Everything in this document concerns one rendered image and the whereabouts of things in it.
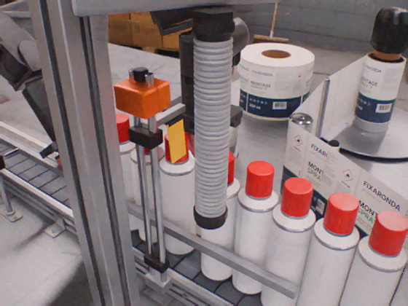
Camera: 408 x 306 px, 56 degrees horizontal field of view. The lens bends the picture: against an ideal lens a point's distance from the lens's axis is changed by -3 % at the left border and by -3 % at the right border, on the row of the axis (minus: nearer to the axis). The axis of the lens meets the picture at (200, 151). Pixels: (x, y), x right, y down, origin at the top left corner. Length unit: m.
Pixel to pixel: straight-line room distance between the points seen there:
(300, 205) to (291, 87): 0.60
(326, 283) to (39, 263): 0.48
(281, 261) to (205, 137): 0.22
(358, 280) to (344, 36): 4.57
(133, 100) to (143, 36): 3.84
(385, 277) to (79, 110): 0.35
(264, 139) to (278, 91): 0.14
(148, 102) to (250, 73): 0.64
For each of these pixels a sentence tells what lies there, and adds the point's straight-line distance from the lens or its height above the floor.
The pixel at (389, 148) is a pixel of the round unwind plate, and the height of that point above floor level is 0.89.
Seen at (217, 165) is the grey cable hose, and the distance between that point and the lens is 0.36.
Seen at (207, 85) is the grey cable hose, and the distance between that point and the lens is 0.32.
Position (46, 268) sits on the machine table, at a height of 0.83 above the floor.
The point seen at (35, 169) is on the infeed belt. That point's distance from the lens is 0.91.
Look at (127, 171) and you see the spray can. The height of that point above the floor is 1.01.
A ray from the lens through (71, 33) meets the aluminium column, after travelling 0.35.
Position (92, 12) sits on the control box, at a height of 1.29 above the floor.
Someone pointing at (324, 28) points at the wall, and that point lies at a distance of 4.99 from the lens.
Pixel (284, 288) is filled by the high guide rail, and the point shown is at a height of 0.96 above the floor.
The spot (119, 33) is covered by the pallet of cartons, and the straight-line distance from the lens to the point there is 4.39.
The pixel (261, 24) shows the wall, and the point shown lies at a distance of 5.22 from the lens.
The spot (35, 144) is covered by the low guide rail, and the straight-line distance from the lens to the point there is 0.94.
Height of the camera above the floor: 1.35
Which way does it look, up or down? 32 degrees down
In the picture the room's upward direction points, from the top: straight up
